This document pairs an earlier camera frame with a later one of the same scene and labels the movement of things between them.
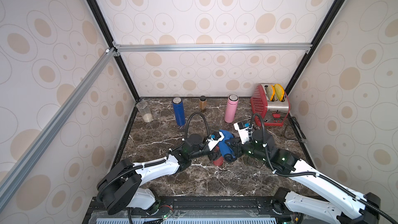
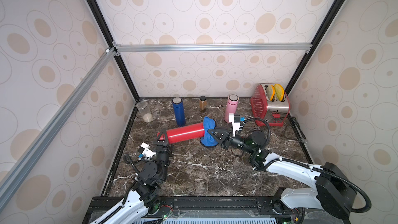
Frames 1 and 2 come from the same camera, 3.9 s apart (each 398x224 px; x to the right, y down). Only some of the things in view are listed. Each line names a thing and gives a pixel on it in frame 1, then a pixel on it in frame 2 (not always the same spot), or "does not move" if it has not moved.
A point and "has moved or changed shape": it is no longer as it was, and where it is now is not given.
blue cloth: [224, 148] has moved or changed shape
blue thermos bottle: [179, 111] does not move
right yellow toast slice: [280, 91] does not move
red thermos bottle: [218, 162] → [192, 132]
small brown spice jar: [202, 102] does not move
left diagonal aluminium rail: [14, 176] does not move
